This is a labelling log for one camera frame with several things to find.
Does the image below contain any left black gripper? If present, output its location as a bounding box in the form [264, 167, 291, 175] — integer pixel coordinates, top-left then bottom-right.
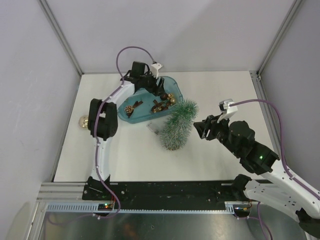
[139, 69, 166, 97]

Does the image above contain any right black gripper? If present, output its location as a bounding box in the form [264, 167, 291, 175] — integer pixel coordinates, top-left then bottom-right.
[193, 112, 241, 157]

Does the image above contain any dark brown bauble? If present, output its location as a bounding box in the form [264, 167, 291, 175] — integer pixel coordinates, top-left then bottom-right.
[160, 93, 168, 100]

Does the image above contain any small frosted christmas tree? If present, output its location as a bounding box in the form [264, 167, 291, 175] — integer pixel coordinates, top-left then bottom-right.
[159, 99, 199, 151]

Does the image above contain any clear battery box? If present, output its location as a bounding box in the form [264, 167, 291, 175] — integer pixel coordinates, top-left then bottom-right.
[147, 121, 163, 135]

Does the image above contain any silver gold bauble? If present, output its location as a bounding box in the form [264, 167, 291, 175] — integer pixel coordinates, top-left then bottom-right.
[78, 115, 89, 129]

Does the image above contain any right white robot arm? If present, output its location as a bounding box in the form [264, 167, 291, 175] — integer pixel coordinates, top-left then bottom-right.
[193, 115, 320, 238]

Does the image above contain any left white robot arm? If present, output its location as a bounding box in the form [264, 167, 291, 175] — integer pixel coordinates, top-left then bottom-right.
[87, 61, 165, 182]

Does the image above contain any teal plastic container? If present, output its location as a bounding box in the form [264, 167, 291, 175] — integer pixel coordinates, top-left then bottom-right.
[117, 76, 184, 124]

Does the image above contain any brown ribbon ornament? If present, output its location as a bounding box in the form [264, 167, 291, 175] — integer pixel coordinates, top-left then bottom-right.
[150, 99, 171, 114]

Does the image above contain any gold bell cluster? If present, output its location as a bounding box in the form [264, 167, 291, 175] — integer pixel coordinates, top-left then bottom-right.
[168, 93, 176, 105]

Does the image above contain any pine cone ornament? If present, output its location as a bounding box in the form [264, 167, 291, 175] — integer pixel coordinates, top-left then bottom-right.
[124, 105, 134, 115]

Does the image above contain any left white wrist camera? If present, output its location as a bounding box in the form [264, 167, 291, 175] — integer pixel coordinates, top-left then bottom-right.
[149, 62, 163, 79]

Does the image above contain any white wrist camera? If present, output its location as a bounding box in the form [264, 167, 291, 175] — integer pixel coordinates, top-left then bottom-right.
[149, 62, 163, 79]
[217, 98, 238, 123]

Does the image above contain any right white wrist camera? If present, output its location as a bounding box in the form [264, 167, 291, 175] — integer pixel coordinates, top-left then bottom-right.
[217, 98, 238, 123]

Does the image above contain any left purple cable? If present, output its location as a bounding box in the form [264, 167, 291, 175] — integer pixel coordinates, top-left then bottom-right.
[47, 46, 157, 226]

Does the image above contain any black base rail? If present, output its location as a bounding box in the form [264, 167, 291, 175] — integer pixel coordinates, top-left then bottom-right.
[82, 178, 249, 211]

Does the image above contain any grey slotted cable duct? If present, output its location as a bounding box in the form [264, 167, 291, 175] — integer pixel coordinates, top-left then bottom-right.
[46, 201, 251, 215]

